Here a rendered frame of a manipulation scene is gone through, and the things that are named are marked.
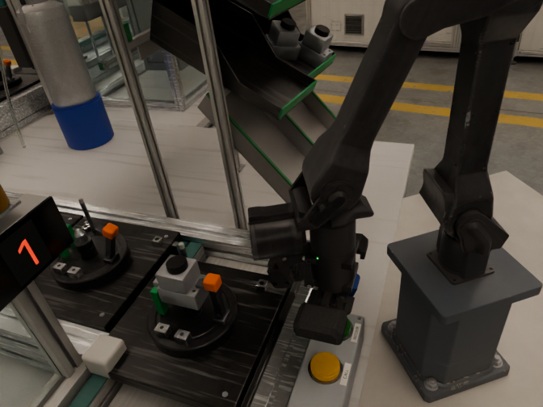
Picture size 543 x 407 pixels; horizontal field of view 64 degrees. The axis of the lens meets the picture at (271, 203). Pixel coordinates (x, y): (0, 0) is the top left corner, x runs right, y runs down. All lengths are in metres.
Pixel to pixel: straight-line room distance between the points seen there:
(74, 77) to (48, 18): 0.17
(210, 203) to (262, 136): 0.32
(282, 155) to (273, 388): 0.45
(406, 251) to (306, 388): 0.24
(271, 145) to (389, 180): 0.40
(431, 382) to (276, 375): 0.23
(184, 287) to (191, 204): 0.54
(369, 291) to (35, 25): 1.15
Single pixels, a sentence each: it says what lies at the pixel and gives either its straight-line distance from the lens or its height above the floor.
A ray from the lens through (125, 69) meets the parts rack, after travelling 0.83.
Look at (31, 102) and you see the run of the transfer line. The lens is 1.96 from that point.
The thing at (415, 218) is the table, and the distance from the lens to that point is 1.05.
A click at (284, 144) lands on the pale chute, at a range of 0.90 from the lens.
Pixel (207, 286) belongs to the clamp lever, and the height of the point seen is 1.07.
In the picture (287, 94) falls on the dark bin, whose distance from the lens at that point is 0.80.
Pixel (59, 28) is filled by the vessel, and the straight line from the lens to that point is 1.47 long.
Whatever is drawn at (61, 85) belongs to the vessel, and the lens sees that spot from 1.51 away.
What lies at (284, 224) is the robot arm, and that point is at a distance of 0.50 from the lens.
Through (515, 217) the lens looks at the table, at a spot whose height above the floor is 0.86.
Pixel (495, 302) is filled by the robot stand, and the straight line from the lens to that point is 0.62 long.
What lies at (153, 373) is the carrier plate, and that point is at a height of 0.97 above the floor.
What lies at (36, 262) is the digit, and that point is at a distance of 0.57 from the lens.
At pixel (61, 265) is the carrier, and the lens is 0.86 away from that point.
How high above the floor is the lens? 1.50
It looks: 36 degrees down
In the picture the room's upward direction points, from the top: 7 degrees counter-clockwise
